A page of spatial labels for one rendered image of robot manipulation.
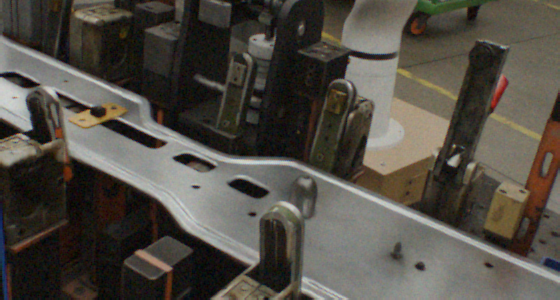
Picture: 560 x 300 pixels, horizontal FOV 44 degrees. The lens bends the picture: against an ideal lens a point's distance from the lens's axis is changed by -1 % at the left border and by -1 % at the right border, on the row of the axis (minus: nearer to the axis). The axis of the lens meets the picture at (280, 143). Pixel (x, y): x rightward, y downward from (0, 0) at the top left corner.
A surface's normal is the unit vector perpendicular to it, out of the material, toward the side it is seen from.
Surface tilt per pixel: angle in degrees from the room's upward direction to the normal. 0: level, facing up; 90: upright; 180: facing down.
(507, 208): 90
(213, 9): 90
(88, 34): 90
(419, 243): 0
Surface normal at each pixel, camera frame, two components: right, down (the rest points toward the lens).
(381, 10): -0.04, 0.91
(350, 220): 0.13, -0.88
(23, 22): -0.55, 0.32
